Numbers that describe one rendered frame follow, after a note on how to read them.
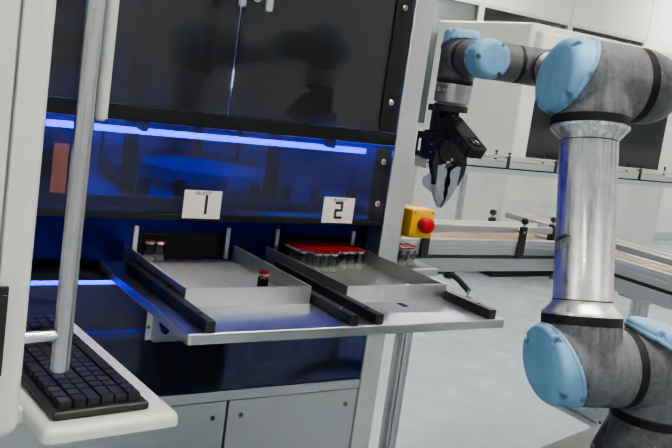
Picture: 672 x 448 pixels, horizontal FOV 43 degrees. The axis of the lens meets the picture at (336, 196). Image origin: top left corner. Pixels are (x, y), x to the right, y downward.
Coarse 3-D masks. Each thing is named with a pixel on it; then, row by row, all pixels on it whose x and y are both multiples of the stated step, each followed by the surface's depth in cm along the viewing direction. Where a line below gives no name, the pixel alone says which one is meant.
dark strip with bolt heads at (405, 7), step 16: (400, 0) 194; (400, 16) 194; (400, 32) 195; (400, 48) 196; (400, 64) 197; (400, 80) 198; (384, 96) 196; (384, 112) 197; (384, 128) 198; (384, 160) 199
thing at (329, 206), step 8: (328, 200) 193; (336, 200) 194; (344, 200) 195; (352, 200) 196; (328, 208) 193; (336, 208) 194; (344, 208) 195; (352, 208) 197; (328, 216) 193; (344, 216) 196; (352, 216) 197
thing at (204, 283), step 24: (144, 264) 166; (168, 264) 178; (192, 264) 181; (216, 264) 184; (240, 264) 188; (264, 264) 178; (192, 288) 149; (216, 288) 152; (240, 288) 155; (264, 288) 157; (288, 288) 160
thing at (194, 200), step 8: (192, 192) 174; (200, 192) 175; (208, 192) 176; (216, 192) 177; (184, 200) 174; (192, 200) 175; (200, 200) 176; (208, 200) 176; (216, 200) 178; (184, 208) 174; (192, 208) 175; (200, 208) 176; (208, 208) 177; (216, 208) 178; (184, 216) 174; (192, 216) 175; (200, 216) 176; (208, 216) 177; (216, 216) 178
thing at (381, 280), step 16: (272, 256) 192; (288, 256) 187; (368, 256) 205; (304, 272) 181; (320, 272) 176; (336, 272) 193; (352, 272) 195; (368, 272) 198; (384, 272) 199; (400, 272) 194; (416, 272) 190; (336, 288) 170; (352, 288) 168; (368, 288) 170; (384, 288) 172; (400, 288) 175; (416, 288) 177; (432, 288) 180
